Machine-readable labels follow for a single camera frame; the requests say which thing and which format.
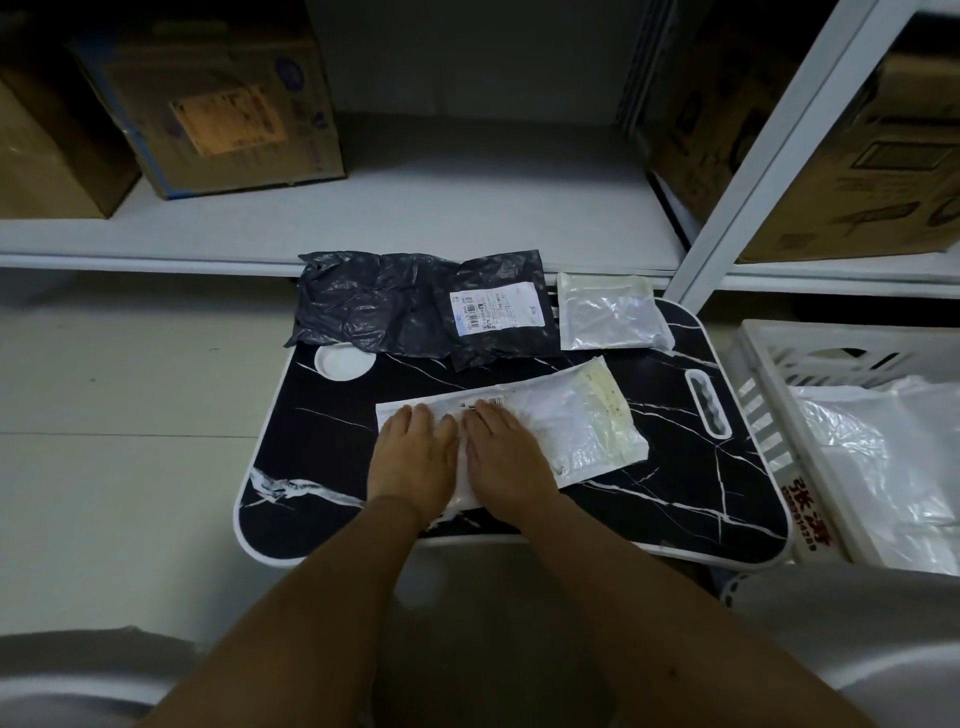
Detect cardboard box with black print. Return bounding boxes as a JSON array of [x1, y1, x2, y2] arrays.
[[648, 0, 960, 264]]

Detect person's left hand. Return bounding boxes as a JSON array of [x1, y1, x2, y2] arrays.
[[367, 404, 460, 526]]

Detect narrow white mailer taped end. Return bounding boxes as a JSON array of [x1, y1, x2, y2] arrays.
[[374, 356, 650, 519]]

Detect black marble lap table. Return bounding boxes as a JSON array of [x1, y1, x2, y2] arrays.
[[234, 296, 793, 571]]

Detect person's left forearm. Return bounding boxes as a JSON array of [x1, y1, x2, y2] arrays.
[[142, 498, 429, 728]]

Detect dark grey labelled bag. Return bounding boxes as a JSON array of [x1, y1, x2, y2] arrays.
[[434, 249, 564, 373]]

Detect plain brown cardboard box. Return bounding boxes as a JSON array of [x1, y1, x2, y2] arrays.
[[0, 67, 142, 220]]

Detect person's right forearm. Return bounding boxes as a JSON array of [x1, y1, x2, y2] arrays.
[[524, 502, 879, 728]]

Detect white metal shelf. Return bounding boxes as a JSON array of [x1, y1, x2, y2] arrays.
[[0, 0, 960, 301]]

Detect white plastic basket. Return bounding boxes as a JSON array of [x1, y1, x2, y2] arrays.
[[723, 320, 960, 579]]

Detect small white bubble mailer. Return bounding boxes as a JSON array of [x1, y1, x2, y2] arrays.
[[556, 271, 676, 354]]

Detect person's white shorts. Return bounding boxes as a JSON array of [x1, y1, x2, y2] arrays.
[[0, 558, 960, 728]]

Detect person's right hand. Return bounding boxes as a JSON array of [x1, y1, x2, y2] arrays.
[[461, 398, 564, 526]]

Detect cardboard box with orange label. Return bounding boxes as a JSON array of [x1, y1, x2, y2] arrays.
[[71, 18, 348, 200]]

